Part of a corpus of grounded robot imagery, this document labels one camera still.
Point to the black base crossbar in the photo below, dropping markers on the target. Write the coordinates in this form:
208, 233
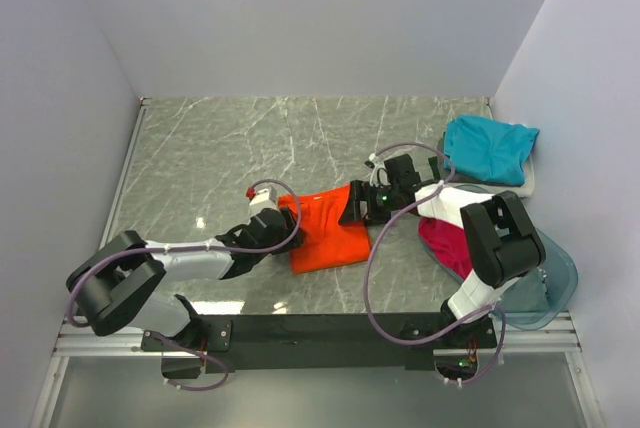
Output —
253, 342

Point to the teal grey t shirt in bin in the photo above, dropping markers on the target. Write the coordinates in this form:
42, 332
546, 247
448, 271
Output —
526, 297

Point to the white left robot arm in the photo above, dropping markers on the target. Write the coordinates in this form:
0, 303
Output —
118, 286

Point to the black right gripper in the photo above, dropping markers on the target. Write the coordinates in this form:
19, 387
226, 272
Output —
360, 191

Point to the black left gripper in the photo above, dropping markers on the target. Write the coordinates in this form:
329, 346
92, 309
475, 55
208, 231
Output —
291, 224

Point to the magenta t shirt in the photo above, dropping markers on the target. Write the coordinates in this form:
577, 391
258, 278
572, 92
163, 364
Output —
449, 245

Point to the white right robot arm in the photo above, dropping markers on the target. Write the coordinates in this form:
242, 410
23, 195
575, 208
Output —
487, 240

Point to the orange t shirt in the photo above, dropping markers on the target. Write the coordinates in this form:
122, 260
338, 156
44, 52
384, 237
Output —
327, 244

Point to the aluminium frame rail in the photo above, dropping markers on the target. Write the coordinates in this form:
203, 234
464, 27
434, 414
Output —
81, 342

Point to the grey folded t shirt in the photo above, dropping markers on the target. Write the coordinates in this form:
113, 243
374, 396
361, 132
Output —
443, 164

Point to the teal folded t shirt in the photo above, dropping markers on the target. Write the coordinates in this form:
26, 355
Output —
488, 150

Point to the blue transparent plastic bin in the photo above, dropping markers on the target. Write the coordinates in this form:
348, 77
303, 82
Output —
561, 278

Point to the white folded t shirt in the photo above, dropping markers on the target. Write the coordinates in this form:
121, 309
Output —
523, 191

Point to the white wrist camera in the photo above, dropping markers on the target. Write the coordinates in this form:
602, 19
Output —
264, 198
378, 176

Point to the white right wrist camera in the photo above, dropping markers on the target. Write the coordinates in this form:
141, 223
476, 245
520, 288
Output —
378, 176

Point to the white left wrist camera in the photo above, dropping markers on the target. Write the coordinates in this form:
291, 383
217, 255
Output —
264, 198

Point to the dark green folded t shirt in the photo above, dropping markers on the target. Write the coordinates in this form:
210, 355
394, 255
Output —
434, 166

